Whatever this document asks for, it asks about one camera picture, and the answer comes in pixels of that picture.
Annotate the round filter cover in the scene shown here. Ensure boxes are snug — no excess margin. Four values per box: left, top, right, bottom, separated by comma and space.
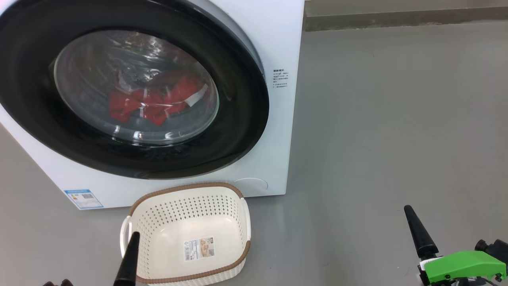
233, 178, 268, 197

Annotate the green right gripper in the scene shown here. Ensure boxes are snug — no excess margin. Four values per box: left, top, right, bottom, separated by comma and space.
404, 205, 507, 286

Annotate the red cloth garment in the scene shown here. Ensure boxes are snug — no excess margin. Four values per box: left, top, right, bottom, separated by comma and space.
108, 75, 209, 127

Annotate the white front-load washing machine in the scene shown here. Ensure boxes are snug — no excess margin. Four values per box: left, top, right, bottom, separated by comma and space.
0, 0, 305, 210

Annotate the cream perforated laundry basket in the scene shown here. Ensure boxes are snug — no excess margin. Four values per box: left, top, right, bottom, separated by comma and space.
120, 182, 252, 286

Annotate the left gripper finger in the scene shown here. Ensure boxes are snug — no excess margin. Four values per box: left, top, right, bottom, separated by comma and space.
114, 232, 140, 286

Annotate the printed food package label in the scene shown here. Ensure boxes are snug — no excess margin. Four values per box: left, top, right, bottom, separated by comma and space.
183, 237, 216, 262

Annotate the black round glass washer door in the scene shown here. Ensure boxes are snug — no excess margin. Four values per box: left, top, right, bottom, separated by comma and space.
0, 0, 270, 180

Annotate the blue energy label sticker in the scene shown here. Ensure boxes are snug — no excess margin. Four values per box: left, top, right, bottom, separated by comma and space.
64, 189, 104, 210

